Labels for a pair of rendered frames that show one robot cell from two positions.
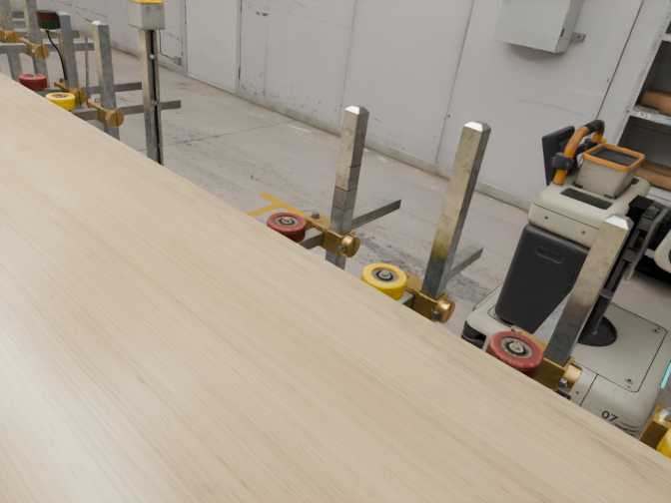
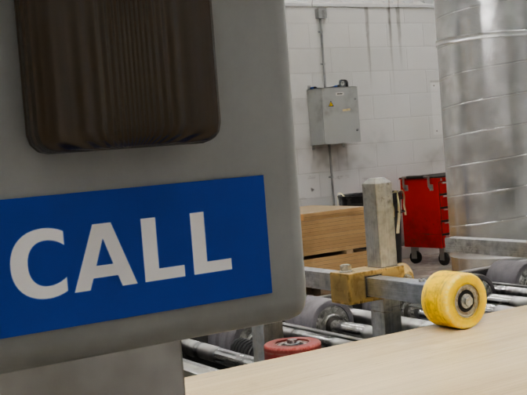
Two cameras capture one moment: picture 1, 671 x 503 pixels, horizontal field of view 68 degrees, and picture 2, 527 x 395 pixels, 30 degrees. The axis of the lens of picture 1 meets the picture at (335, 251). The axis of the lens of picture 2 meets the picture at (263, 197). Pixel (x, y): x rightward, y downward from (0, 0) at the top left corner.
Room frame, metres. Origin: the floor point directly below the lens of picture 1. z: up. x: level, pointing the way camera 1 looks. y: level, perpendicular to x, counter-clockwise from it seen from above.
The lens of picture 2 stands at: (1.53, 0.43, 1.18)
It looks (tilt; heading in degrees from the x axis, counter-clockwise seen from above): 3 degrees down; 111
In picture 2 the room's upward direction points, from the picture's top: 4 degrees counter-clockwise
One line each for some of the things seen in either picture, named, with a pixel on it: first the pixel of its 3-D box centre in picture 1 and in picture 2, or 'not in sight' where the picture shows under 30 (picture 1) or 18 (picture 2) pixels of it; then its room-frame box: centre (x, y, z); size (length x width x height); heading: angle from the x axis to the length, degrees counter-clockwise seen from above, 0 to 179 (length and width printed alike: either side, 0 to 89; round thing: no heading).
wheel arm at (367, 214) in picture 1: (343, 225); not in sight; (1.06, -0.01, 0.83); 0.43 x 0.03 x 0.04; 143
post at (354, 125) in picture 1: (341, 216); not in sight; (0.98, 0.00, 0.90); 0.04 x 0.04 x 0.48; 53
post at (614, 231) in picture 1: (562, 342); not in sight; (0.68, -0.40, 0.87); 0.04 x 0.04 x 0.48; 53
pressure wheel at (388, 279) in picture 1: (379, 298); not in sight; (0.75, -0.09, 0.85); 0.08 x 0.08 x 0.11
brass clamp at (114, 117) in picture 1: (106, 113); not in sight; (1.59, 0.81, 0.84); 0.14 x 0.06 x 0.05; 53
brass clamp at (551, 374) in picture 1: (538, 359); not in sight; (0.69, -0.38, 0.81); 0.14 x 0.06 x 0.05; 53
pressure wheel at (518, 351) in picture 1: (506, 372); not in sight; (0.60, -0.29, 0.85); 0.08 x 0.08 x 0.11
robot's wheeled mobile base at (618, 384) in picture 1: (566, 345); not in sight; (1.60, -0.97, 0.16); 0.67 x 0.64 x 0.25; 52
